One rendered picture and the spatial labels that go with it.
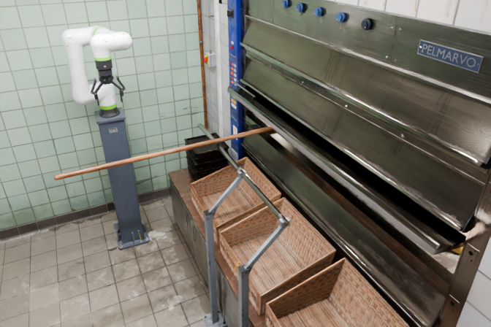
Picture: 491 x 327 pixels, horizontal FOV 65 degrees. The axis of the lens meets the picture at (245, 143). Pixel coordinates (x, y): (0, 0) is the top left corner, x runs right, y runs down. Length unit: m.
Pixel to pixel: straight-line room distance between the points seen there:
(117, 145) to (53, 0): 1.16
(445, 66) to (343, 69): 0.53
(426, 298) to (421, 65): 0.96
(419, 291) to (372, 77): 0.93
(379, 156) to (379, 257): 0.51
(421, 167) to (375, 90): 0.36
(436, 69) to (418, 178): 0.42
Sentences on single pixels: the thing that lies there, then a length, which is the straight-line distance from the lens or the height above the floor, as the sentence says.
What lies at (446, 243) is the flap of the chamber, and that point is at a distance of 1.57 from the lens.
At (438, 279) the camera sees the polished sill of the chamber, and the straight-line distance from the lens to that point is 1.77.
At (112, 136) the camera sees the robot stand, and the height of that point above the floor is 1.06.
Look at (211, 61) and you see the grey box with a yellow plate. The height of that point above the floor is 1.46.
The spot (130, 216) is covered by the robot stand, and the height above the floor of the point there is 0.30.
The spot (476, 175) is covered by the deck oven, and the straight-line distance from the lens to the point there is 1.49.
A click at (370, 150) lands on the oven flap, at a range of 1.80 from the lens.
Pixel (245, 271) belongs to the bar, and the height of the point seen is 0.95.
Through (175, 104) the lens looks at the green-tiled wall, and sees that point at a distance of 3.67.
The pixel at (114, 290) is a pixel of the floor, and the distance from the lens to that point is 3.28.
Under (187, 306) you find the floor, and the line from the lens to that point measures 3.05.
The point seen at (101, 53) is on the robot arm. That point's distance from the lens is 2.36.
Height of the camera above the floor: 2.35
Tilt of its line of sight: 28 degrees down
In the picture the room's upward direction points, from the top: straight up
